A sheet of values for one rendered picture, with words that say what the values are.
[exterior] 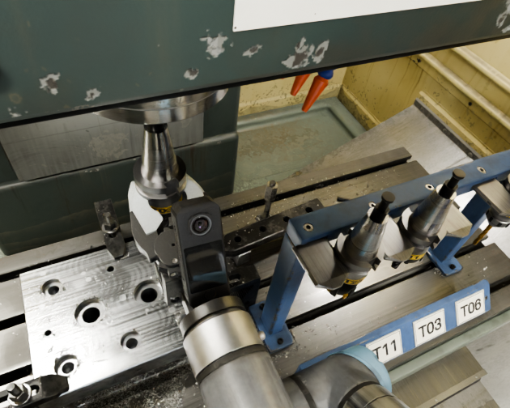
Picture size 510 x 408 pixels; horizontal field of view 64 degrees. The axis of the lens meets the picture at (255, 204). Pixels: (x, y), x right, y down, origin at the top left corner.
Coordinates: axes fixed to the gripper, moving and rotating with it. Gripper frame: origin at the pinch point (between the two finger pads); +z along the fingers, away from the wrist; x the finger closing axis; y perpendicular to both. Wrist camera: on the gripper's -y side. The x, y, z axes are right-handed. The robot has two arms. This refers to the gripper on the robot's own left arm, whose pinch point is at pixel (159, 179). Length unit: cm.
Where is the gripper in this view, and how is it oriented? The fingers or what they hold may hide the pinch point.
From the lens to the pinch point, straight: 54.1
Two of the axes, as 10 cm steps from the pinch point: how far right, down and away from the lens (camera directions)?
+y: -1.1, 6.3, 7.7
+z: -4.2, -7.3, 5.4
